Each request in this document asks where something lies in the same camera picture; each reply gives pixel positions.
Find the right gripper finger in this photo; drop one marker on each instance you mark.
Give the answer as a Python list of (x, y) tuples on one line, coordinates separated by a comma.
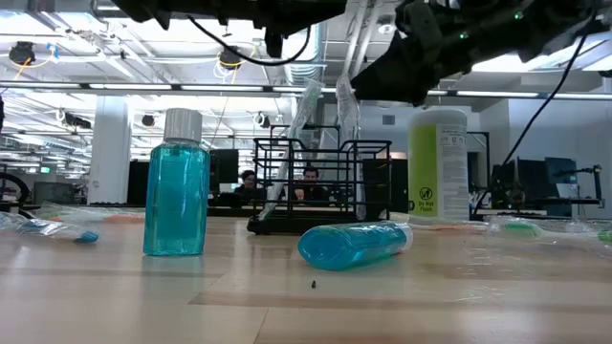
[(406, 71)]

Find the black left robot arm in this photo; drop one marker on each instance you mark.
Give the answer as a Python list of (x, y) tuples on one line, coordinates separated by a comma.
[(181, 9)]

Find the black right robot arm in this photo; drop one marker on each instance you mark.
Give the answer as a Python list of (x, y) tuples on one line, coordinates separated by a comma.
[(535, 24)]

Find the black aluminium table frame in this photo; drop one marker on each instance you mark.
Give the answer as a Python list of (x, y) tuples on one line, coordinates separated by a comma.
[(229, 211)]

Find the person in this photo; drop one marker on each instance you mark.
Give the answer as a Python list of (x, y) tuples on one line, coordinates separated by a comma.
[(248, 184), (311, 181)]

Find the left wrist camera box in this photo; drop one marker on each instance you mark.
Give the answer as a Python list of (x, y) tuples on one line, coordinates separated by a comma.
[(273, 44)]

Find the white pillar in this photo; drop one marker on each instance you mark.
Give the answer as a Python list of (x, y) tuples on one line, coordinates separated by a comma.
[(110, 153)]

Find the blue toothbrush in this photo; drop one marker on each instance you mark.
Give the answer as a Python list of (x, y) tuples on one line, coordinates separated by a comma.
[(86, 236)]

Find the orange toothbrush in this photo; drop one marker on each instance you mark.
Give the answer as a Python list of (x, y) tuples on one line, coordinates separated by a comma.
[(444, 226), (125, 219)]

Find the black cabinet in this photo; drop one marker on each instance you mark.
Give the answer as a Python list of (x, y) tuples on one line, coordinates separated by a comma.
[(135, 184)]

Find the ceiling light strip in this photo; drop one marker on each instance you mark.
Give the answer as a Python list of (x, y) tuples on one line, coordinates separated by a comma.
[(129, 87)]

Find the blue mouthwash bottle white cap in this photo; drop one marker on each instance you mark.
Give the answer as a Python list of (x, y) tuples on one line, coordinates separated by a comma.
[(177, 200), (351, 246)]

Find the black computer monitor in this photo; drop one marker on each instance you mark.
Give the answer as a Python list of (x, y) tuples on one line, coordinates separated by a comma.
[(227, 165)]

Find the wipes canister green label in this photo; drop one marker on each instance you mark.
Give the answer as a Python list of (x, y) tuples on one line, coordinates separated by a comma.
[(437, 167)]

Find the silver ventilation duct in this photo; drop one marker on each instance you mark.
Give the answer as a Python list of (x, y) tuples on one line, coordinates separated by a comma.
[(306, 71)]

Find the dark computer monitor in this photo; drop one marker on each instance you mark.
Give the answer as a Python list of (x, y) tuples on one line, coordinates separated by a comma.
[(561, 174)]

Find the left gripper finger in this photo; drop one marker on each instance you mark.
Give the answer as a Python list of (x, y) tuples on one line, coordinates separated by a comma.
[(311, 12)]

